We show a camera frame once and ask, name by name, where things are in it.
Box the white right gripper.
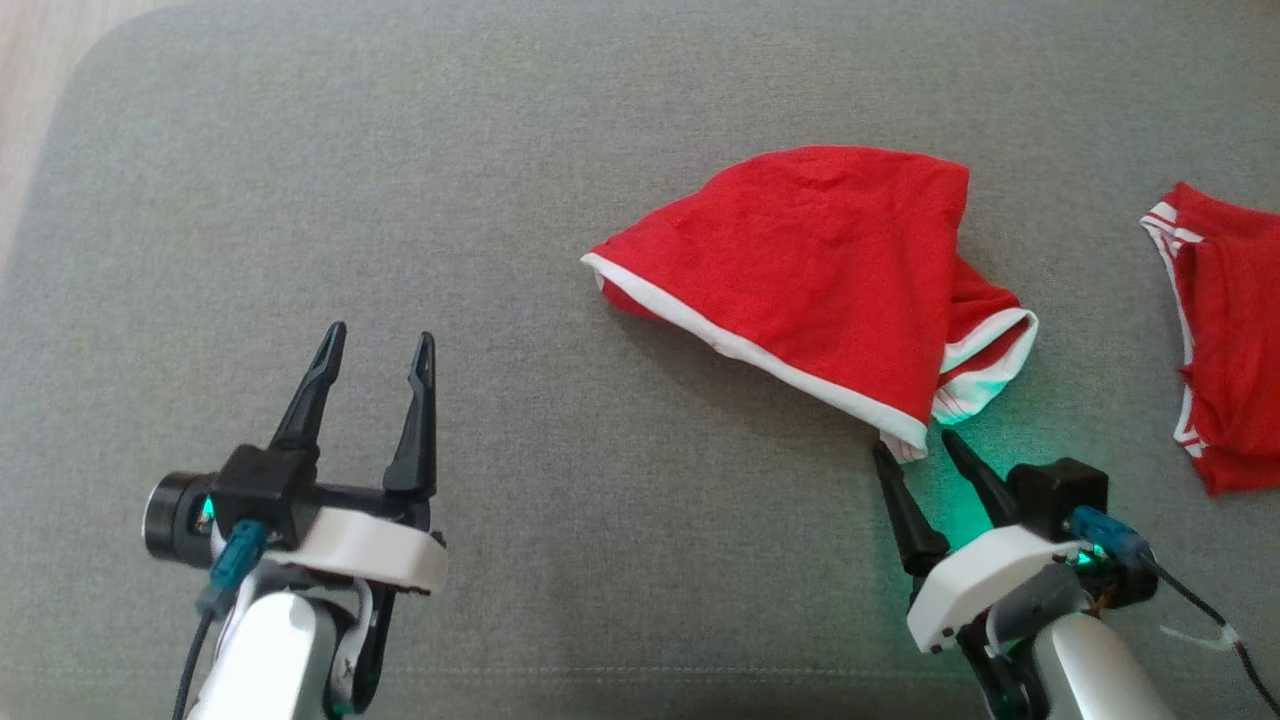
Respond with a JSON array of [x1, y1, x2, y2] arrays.
[[872, 430, 1091, 656]]

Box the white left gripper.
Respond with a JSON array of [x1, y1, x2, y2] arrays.
[[268, 320, 448, 596]]

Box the red shorts white trim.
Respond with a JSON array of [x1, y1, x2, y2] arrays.
[[580, 145, 1041, 463]]

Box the red basketball jersey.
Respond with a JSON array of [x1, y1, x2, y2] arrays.
[[1140, 182, 1280, 498]]

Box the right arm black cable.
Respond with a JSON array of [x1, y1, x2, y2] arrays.
[[1070, 505, 1280, 716]]

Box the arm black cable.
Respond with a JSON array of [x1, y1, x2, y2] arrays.
[[172, 520, 269, 720], [1070, 505, 1280, 716]]

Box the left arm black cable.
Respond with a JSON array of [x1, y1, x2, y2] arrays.
[[172, 520, 269, 720]]

